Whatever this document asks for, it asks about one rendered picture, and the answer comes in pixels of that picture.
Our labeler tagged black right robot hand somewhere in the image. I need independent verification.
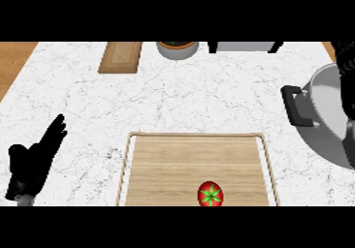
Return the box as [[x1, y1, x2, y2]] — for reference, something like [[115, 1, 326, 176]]
[[330, 41, 355, 122]]

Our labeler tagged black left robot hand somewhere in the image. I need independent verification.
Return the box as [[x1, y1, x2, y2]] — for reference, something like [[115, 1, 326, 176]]
[[4, 113, 70, 202]]

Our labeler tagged pale wooden tray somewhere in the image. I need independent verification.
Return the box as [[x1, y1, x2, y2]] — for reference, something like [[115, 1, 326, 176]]
[[114, 131, 283, 207]]

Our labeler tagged grey plant pot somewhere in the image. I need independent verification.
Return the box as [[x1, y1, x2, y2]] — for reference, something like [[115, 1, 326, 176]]
[[155, 41, 200, 61]]

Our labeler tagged red tomato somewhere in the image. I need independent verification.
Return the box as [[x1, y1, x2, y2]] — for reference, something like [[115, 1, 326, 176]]
[[198, 180, 225, 207]]

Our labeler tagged grey appliance with black legs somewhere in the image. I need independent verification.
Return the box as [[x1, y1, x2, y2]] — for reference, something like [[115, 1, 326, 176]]
[[206, 41, 286, 54]]

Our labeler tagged brown wooden block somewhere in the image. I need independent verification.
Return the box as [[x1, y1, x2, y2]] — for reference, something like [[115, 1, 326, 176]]
[[98, 41, 145, 75]]

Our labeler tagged silver pot with black handle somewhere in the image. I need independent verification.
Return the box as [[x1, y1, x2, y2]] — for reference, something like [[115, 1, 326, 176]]
[[280, 62, 355, 171]]

